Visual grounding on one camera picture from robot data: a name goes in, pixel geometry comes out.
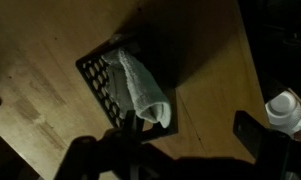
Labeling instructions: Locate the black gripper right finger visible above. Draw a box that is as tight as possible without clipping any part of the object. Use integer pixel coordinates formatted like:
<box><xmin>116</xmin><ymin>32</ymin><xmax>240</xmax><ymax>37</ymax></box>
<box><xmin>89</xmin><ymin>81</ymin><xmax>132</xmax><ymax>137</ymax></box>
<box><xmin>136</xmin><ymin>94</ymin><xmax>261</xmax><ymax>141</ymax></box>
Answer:
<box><xmin>233</xmin><ymin>111</ymin><xmax>301</xmax><ymax>180</ymax></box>

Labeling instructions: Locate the black perforated box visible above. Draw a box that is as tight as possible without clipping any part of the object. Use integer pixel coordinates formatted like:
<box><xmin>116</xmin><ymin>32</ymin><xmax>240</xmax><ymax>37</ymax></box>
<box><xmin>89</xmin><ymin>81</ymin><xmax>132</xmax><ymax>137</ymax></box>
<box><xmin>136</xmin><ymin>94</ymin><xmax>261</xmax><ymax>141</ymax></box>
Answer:
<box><xmin>76</xmin><ymin>34</ymin><xmax>178</xmax><ymax>141</ymax></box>

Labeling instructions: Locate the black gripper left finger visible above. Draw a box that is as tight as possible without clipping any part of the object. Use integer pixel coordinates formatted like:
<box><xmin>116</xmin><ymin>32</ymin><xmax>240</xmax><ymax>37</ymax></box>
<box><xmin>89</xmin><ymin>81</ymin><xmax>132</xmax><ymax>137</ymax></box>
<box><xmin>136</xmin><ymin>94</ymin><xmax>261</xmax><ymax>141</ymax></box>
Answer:
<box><xmin>54</xmin><ymin>110</ymin><xmax>141</xmax><ymax>180</ymax></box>

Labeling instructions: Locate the grey cloth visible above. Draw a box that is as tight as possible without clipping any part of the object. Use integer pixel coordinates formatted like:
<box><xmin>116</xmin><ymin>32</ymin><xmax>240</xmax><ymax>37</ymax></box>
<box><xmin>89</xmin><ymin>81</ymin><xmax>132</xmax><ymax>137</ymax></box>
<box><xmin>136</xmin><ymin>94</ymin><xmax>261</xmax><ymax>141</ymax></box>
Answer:
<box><xmin>101</xmin><ymin>48</ymin><xmax>172</xmax><ymax>128</ymax></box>

